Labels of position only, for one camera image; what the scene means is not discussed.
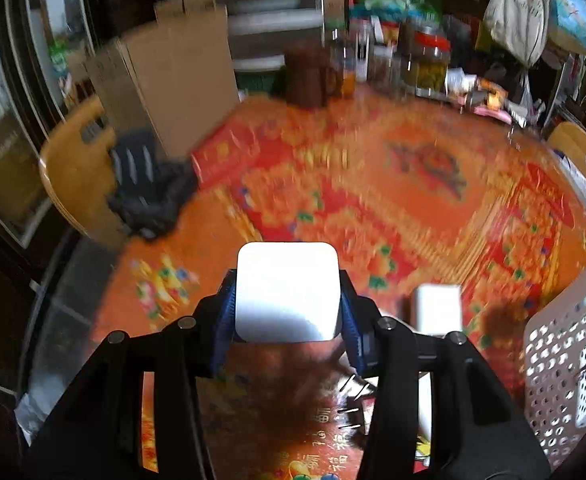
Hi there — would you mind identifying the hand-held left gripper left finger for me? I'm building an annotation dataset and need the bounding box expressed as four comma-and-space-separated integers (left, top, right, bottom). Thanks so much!
23, 269, 240, 480

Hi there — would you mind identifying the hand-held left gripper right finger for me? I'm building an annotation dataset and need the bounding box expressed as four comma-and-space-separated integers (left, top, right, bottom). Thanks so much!
337, 270, 554, 480

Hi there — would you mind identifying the white square power adapter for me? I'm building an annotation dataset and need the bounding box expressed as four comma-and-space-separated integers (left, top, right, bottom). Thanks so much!
235, 242, 342, 344

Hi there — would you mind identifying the white charger block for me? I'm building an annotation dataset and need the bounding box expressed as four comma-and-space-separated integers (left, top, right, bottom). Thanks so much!
411, 284, 463, 337

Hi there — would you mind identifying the white perforated plastic basket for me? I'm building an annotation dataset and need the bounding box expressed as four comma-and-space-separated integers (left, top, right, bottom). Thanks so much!
523, 237, 586, 471

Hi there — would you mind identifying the brown cardboard box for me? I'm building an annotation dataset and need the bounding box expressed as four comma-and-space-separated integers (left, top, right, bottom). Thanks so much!
85, 1, 242, 159

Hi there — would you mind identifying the small amber glass jar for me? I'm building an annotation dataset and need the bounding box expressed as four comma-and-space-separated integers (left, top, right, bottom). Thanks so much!
339, 42, 360, 102

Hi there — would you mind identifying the brown ceramic mug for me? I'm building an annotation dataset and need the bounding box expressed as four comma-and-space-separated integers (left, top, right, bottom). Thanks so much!
283, 44, 342, 109

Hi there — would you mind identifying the pickle jar with red lid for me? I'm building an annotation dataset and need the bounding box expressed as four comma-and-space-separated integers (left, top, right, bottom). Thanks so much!
412, 32, 452, 99

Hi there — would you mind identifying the dark glass cabinet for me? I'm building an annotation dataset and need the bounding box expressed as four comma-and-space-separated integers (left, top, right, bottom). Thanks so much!
0, 0, 100, 253

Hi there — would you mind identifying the white tiered storage rack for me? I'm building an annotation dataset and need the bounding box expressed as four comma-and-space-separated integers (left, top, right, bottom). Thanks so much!
212, 0, 325, 72

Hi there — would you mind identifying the beige canvas tote bag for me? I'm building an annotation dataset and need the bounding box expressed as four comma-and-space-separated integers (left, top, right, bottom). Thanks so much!
482, 0, 552, 67

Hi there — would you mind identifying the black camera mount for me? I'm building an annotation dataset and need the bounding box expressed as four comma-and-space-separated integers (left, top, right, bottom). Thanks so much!
107, 129, 200, 241

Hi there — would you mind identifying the wooden chair with handle slot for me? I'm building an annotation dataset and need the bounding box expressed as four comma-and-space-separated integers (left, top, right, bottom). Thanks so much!
39, 95, 134, 252
546, 121, 586, 213

